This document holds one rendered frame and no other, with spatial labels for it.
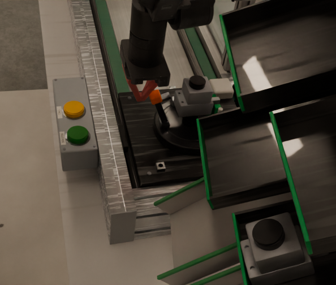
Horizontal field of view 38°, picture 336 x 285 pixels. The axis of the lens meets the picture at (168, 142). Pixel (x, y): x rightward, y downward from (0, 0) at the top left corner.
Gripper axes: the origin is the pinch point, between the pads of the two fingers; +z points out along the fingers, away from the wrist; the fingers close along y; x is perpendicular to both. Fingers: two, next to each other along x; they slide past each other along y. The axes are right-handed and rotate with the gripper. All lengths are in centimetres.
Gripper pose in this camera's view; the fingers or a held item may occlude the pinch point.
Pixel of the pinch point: (141, 96)
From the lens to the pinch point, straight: 87.9
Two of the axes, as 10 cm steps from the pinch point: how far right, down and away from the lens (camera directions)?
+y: -2.4, -7.5, 6.2
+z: -1.2, 6.6, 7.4
